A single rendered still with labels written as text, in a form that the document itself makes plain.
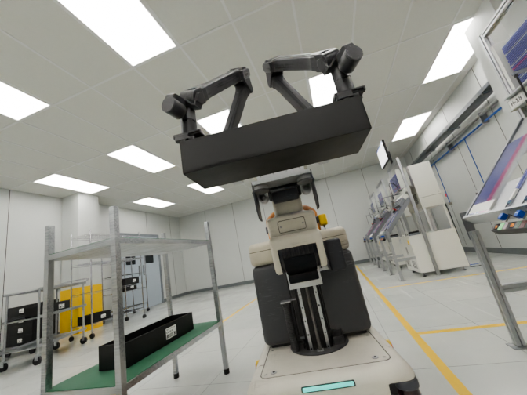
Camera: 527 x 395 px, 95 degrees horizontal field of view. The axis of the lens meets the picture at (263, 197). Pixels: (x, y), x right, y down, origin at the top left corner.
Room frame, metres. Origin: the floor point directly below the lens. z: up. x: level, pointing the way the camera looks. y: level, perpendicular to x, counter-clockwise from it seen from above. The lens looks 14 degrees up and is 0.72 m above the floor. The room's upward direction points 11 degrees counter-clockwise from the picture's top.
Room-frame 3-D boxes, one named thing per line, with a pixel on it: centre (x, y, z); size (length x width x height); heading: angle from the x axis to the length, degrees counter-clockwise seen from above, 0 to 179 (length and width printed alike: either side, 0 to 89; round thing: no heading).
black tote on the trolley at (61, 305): (3.68, 3.42, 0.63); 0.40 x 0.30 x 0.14; 0
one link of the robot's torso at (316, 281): (1.15, -0.17, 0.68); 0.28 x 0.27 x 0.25; 84
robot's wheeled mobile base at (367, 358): (1.32, -0.13, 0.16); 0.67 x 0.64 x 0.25; 174
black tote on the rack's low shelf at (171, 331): (1.58, 0.81, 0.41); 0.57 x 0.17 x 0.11; 166
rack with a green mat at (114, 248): (1.58, 0.81, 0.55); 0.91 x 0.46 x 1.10; 166
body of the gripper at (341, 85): (0.72, -0.35, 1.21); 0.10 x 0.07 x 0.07; 84
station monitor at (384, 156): (4.22, -2.35, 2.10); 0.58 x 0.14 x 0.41; 166
